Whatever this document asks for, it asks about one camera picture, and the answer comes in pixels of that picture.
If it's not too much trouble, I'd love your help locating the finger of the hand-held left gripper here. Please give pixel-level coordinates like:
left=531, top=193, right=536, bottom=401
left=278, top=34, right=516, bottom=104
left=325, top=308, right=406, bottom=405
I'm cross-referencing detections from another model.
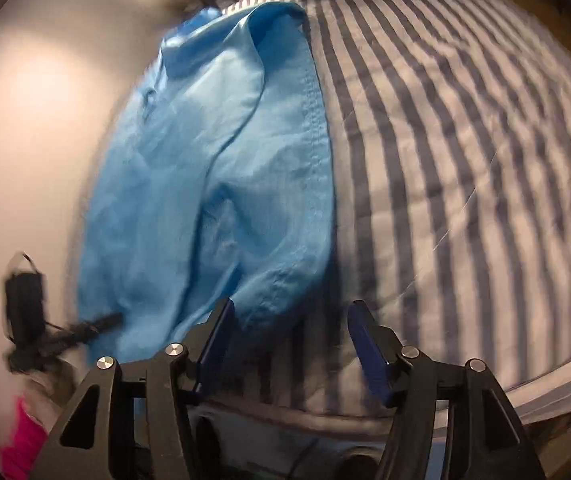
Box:
left=73, top=311, right=124, bottom=341

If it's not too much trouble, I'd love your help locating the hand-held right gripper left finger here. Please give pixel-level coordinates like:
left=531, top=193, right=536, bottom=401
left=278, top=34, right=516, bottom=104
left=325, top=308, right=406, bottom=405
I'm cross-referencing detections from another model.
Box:
left=40, top=297, right=239, bottom=480

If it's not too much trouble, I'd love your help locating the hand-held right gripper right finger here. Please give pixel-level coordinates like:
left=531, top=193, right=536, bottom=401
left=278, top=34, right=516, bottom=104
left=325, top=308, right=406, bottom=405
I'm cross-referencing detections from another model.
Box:
left=347, top=300, right=549, bottom=480

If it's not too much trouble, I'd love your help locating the light blue jacket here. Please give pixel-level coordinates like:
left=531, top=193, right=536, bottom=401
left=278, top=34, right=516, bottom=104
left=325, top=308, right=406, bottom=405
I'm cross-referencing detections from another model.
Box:
left=76, top=1, right=336, bottom=363

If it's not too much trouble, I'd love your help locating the pink cloth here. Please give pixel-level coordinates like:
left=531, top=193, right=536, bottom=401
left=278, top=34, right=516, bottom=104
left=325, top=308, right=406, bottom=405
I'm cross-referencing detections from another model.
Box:
left=0, top=395, right=49, bottom=480

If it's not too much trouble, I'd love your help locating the striped bed blanket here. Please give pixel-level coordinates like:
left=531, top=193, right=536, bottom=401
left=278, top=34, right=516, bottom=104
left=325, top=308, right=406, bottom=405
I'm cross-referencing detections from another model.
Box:
left=136, top=0, right=571, bottom=426

